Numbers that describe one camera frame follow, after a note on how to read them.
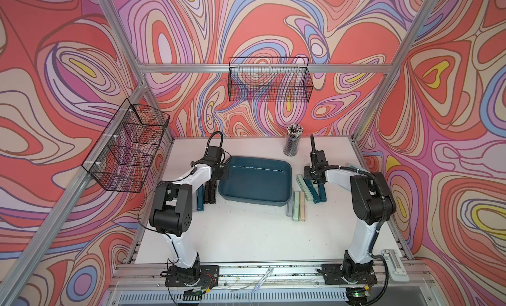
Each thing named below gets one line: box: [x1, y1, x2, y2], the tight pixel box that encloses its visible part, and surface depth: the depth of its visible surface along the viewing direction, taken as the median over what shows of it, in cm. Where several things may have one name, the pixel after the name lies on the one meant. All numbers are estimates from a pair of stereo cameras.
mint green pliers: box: [292, 190, 301, 222], surface depth 90 cm
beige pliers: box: [299, 191, 306, 222], surface depth 90 cm
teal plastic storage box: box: [218, 156, 293, 207], surface depth 101 cm
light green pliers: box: [295, 174, 314, 202], surface depth 97 cm
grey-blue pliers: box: [286, 187, 295, 217], surface depth 90 cm
